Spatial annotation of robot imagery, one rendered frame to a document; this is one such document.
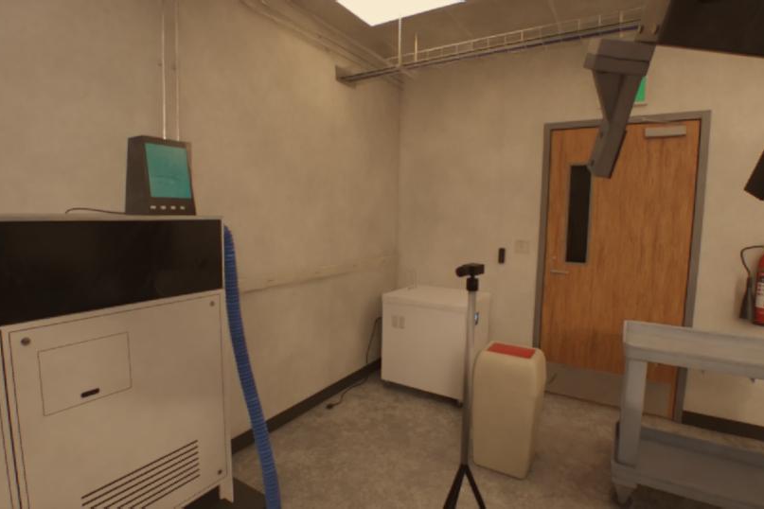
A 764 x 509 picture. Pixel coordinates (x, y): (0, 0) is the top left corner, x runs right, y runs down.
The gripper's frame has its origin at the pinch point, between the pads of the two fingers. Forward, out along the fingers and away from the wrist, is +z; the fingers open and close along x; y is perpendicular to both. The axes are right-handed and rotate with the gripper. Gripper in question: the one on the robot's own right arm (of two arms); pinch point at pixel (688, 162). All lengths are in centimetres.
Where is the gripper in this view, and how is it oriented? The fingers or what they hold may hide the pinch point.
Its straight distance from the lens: 41.2
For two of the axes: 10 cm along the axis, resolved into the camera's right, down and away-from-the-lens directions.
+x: 9.8, 1.6, -1.4
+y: -2.0, 4.8, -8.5
